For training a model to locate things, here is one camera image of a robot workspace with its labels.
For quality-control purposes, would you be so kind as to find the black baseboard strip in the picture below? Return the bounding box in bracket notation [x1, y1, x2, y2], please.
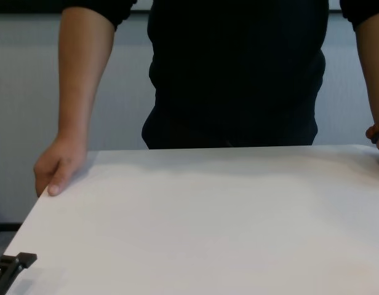
[0, 220, 21, 232]

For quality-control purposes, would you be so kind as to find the person in black shirt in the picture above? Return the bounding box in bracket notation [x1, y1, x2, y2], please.
[62, 0, 379, 151]

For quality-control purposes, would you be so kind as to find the person's right forearm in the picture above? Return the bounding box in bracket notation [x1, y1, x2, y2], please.
[55, 6, 116, 145]

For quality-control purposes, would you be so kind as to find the brown wooden bead bracelet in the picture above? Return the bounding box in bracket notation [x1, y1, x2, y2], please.
[365, 121, 379, 139]

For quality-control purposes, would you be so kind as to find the person's right hand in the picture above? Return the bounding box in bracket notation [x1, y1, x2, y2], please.
[34, 136, 87, 198]

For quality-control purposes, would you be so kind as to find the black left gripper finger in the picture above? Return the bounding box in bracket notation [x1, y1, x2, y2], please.
[0, 251, 38, 292]

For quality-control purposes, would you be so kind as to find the white rectangular table top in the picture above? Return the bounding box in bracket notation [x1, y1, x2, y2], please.
[0, 144, 379, 295]

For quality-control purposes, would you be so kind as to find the person's left forearm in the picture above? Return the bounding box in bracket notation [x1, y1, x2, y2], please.
[356, 17, 379, 130]

